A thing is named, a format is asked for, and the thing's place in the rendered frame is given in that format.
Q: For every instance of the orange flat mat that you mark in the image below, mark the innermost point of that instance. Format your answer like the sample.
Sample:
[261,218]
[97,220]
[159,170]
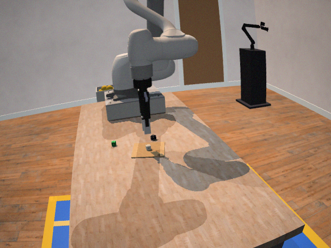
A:
[157,150]

